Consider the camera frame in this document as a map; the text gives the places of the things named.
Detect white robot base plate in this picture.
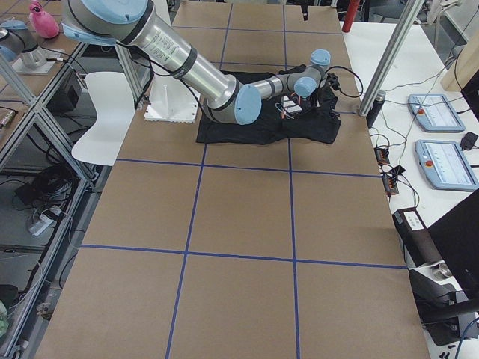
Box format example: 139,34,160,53
144,76,200,123

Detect black monitor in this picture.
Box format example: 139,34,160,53
429,191,479,298

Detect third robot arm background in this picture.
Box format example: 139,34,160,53
1,19,55,75

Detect pink plush toy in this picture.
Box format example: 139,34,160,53
28,1,60,39

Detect black water bottle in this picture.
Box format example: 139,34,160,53
366,90,386,129

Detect far teach pendant tablet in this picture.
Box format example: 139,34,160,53
408,93,466,132

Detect blue tape grid lines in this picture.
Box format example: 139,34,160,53
80,3,409,359

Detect teach pendant tablet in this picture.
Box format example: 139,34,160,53
408,93,466,132
415,140,478,192

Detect red cylinder bottle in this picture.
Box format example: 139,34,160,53
342,0,361,33

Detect white plastic chair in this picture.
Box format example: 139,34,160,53
71,72,135,166

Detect aluminium frame post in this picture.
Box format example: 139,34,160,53
359,0,424,117

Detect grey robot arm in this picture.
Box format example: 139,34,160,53
62,1,331,125

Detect near teach pendant tablet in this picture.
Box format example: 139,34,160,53
415,140,478,192

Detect orange electronics board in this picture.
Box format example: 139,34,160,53
374,147,390,165

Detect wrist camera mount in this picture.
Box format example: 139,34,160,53
326,73,341,90

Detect black printed t-shirt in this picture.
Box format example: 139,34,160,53
196,85,341,145

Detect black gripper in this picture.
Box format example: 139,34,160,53
301,3,327,107

